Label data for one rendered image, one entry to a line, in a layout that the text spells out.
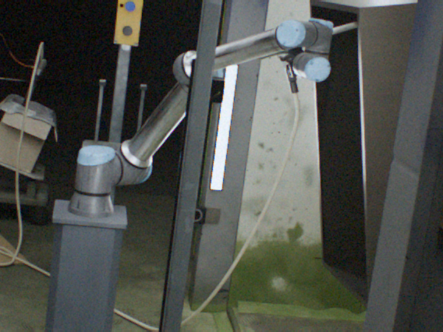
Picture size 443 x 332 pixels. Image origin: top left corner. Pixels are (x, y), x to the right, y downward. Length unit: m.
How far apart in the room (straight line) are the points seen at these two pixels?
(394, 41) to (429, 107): 1.82
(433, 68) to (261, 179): 2.99
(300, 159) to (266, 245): 0.47
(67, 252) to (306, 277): 1.48
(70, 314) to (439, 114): 2.51
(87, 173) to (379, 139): 1.19
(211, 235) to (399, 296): 2.96
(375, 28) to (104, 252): 1.42
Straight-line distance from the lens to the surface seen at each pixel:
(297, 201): 4.85
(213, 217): 4.80
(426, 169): 1.87
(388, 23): 3.65
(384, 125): 3.70
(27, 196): 6.17
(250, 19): 4.67
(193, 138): 2.73
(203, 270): 4.87
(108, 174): 4.00
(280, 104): 4.73
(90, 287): 4.03
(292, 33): 3.32
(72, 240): 3.97
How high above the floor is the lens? 1.67
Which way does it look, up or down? 11 degrees down
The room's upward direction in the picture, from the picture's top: 8 degrees clockwise
